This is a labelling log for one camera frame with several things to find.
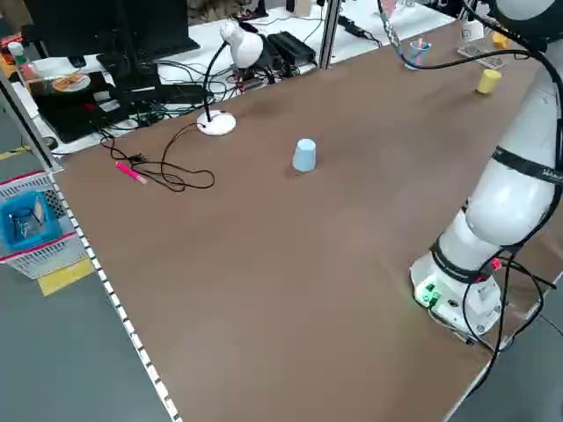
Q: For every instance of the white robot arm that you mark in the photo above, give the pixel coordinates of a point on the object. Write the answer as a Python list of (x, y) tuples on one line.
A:
[(506, 206)]

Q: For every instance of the aluminium frame post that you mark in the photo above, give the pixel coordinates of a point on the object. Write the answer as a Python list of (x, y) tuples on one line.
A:
[(328, 33), (31, 127)]

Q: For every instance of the black power adapter box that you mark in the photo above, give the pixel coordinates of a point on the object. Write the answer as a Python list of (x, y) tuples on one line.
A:
[(292, 46)]

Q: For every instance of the orange pen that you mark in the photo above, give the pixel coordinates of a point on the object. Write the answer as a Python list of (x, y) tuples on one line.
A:
[(421, 44)]

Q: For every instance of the white desk lamp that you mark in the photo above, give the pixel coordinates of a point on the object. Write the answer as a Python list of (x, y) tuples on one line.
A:
[(246, 46)]

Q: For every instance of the yellow mug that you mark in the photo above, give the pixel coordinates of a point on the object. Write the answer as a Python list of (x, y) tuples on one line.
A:
[(501, 40)]

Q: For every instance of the white mug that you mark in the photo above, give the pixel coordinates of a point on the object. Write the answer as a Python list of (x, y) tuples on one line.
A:
[(471, 31)]

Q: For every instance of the clear blue pen cup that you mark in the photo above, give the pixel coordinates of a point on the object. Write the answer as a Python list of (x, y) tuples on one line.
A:
[(412, 56)]

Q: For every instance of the white plastic basket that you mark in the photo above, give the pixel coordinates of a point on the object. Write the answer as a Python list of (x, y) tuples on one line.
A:
[(39, 259)]

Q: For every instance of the black computer monitor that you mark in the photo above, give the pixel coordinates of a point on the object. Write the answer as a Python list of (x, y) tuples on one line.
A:
[(79, 26)]

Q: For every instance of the black flat case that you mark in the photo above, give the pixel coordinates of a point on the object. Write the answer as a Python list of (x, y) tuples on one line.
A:
[(75, 114)]

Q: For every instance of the black power strip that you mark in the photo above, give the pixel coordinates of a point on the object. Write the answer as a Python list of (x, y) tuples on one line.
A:
[(352, 25)]

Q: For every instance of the pink marker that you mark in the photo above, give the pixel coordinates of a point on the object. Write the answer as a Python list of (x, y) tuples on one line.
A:
[(132, 172)]

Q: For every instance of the yellow plastic cup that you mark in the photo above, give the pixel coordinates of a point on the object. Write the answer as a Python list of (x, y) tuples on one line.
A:
[(488, 81)]

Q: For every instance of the blue plastic cup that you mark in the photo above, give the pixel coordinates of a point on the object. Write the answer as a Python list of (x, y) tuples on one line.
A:
[(304, 156)]

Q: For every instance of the blue plastic box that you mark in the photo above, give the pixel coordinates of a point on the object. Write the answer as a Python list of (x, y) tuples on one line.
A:
[(31, 239)]

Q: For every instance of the round plate with food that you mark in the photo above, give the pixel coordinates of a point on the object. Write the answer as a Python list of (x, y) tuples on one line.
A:
[(69, 82)]

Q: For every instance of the black tape roll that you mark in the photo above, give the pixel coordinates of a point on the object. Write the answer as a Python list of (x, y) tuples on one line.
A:
[(49, 142)]

